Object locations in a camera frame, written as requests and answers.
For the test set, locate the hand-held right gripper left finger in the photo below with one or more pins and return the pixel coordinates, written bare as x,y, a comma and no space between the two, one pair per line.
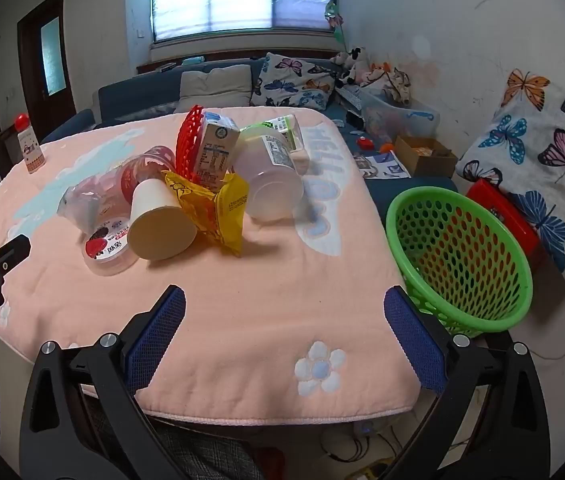
157,340

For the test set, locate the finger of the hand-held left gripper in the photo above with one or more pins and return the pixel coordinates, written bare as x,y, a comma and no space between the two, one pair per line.
10,255

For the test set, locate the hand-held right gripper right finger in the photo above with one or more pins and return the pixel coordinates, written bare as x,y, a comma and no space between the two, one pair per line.
412,340

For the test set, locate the green plastic basket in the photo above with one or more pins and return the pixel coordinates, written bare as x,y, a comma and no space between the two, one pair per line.
482,324

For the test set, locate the clear plastic wrapper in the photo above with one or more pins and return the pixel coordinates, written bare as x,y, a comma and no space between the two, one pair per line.
80,205

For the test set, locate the clear cup with red-print lid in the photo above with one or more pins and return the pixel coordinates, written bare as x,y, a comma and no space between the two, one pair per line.
107,247

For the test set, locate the white paper cup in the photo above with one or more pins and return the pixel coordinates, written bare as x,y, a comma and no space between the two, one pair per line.
157,220

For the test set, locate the yellow snack bag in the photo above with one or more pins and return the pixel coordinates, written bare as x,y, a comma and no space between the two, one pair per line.
227,215

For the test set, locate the pink transparent plastic cup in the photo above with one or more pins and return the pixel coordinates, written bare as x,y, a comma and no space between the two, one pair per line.
137,175

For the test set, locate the clear plastic jar with label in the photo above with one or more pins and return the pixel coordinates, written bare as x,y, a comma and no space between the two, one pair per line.
267,185

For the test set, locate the white blue milk carton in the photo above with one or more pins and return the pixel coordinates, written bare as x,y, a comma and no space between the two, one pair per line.
215,155

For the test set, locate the red plastic mesh basket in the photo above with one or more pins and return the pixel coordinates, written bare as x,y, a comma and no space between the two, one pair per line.
187,135

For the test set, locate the white small device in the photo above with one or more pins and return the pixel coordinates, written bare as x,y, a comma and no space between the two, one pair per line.
365,429

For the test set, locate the bottle with red cap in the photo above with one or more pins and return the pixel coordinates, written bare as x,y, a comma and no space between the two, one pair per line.
32,150

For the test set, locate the pink blanket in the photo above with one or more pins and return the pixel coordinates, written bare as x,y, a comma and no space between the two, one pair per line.
262,310

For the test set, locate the person's checked trousers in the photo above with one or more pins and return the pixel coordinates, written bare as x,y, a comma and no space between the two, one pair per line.
202,460

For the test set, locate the red plastic stool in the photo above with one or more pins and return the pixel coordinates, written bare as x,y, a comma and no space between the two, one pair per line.
502,205

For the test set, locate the cardboard box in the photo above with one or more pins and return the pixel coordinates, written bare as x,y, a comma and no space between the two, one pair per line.
432,165

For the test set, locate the printed paper sheets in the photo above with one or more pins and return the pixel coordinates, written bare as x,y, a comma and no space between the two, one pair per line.
387,165

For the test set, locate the dark wooden door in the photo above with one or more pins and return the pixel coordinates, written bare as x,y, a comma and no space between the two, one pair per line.
30,60

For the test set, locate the orange ball toy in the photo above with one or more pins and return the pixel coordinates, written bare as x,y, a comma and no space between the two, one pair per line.
387,148

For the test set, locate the red small toy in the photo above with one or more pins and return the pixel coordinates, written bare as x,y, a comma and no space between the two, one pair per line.
365,143

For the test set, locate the blue sofa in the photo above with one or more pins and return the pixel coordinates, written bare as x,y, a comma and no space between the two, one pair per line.
132,92

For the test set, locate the clear storage bin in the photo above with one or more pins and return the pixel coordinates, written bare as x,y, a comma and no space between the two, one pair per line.
412,120

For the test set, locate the black small device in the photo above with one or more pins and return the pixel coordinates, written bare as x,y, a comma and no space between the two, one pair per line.
356,120

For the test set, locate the butterfly print blanket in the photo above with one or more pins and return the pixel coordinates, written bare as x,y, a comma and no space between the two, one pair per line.
537,125

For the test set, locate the spotted plush toy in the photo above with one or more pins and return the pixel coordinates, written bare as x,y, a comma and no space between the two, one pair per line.
400,85

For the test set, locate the beige pillow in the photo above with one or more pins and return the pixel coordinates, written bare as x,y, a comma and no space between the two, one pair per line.
212,85

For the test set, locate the teal box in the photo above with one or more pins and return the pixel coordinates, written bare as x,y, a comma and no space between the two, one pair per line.
193,60

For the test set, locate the orange white plush toy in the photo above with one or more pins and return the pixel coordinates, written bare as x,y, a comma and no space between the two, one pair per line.
378,74

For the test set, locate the black white plush cow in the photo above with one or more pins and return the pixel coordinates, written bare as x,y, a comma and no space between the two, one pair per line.
355,62

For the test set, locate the butterfly print pillow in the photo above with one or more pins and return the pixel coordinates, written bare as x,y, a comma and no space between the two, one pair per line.
287,80

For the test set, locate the colourful pinwheel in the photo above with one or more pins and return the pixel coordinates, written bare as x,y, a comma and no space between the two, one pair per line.
333,20

